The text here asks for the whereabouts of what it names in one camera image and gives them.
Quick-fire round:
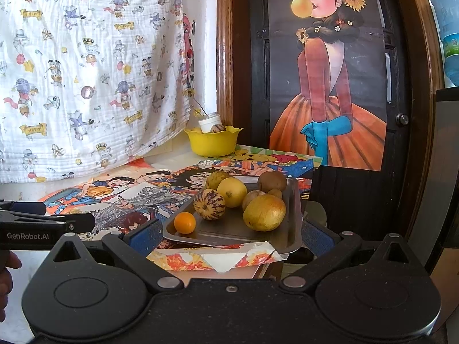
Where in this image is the small brown longan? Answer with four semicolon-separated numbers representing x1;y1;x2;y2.
268;189;283;199

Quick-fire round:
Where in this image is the striped pepino melon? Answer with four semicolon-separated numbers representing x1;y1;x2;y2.
193;189;226;220

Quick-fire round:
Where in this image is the white plastic jar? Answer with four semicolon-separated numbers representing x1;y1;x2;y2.
199;113;222;133

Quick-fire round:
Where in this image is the colourful cartoon drawings mat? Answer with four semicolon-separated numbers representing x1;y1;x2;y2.
38;144;315;275

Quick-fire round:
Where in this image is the white printed cloth curtain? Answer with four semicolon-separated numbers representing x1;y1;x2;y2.
1;0;190;183

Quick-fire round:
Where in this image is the person's left hand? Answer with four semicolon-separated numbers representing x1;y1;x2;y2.
0;251;22;322

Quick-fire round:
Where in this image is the metal baking tray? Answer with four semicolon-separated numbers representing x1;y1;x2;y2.
162;175;304;255

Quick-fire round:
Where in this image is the yellow-green mango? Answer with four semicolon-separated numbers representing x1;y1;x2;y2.
243;194;286;232

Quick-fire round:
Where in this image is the dark wooden door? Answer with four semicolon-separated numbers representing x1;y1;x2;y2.
217;0;442;240

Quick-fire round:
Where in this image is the blue water bottle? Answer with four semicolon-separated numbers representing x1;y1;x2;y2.
431;0;459;86

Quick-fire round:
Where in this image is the brown round sapodilla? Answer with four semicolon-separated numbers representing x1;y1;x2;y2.
241;190;265;211

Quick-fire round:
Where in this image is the yellow plastic bowl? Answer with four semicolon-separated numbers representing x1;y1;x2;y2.
184;126;243;158

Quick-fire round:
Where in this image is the large brown kiwi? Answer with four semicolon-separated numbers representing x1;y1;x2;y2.
258;171;287;194

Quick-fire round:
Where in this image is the striped melon in bowl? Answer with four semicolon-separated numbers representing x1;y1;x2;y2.
211;124;226;133

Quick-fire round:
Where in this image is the pale green stool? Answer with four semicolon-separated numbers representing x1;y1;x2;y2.
303;200;327;227

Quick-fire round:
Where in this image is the yellow lemon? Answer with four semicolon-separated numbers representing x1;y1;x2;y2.
217;177;247;208

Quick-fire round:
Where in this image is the green-yellow blemished pear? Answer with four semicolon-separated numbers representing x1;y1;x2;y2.
205;170;230;190

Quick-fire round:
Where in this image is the girl poster on door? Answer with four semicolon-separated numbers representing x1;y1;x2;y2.
269;0;388;171

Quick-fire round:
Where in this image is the yellow flower twig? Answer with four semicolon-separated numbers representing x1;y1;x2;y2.
185;88;209;120

